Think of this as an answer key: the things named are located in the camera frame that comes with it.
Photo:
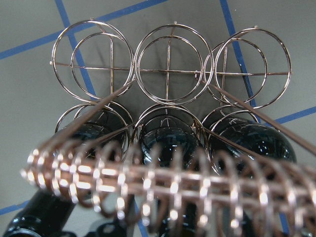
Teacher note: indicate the copper wire wine basket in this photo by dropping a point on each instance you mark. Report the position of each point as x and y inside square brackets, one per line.
[174, 71]

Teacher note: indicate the dark wine bottle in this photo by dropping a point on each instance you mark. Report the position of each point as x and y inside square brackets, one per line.
[253, 136]
[170, 142]
[46, 214]

